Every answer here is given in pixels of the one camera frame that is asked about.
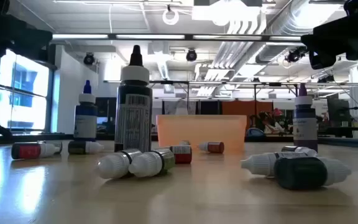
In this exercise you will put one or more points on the blue rounded object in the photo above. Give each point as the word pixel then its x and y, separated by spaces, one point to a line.
pixel 255 133

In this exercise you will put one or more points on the person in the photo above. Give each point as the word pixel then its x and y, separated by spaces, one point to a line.
pixel 272 123

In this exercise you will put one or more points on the black computer monitor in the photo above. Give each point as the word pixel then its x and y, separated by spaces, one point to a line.
pixel 339 112

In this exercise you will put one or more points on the small grey-label coloring bottle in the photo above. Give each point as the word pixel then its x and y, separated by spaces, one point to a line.
pixel 300 150

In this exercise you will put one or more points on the large purple-tip food coloring bottle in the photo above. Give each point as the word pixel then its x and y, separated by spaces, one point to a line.
pixel 304 121

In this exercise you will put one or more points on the black ceiling spotlight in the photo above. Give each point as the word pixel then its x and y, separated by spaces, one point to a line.
pixel 89 59
pixel 294 56
pixel 191 55

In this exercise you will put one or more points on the orange partition panel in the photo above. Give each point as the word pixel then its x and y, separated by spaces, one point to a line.
pixel 244 109

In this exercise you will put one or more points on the small red white-label coloring bottle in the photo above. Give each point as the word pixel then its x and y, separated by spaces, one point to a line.
pixel 182 155

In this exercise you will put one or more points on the dark display screen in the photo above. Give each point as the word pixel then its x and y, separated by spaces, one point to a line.
pixel 106 107

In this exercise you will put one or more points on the black background rig frame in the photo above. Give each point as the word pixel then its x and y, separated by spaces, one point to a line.
pixel 197 82

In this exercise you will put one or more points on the large blue-tip food coloring bottle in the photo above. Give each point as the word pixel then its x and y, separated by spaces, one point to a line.
pixel 85 115

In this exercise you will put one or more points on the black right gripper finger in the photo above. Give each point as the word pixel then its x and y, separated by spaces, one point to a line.
pixel 322 54

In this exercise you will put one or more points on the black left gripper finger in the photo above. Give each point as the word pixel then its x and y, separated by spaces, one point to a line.
pixel 37 45

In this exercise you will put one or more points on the small red food coloring bottle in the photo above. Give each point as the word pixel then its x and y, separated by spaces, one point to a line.
pixel 26 151

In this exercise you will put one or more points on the small orange food coloring bottle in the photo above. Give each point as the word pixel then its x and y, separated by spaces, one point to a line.
pixel 215 147

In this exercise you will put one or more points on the large glass window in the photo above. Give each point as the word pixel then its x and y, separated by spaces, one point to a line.
pixel 26 93

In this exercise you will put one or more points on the small dark silver-band coloring bottle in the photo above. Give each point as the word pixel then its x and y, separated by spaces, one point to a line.
pixel 113 165

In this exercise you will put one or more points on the large black-tip food coloring bottle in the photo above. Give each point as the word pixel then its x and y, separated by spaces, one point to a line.
pixel 133 102

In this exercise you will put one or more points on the ceiling strip light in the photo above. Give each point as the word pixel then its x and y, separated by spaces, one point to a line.
pixel 79 36

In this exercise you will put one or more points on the small yellow-green coloring bottle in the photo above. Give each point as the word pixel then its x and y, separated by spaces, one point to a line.
pixel 148 163

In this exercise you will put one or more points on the small dark green coloring bottle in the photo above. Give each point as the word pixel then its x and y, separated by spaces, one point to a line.
pixel 78 147
pixel 300 173

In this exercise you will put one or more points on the silver ventilation duct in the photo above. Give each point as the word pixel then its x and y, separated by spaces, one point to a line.
pixel 291 25

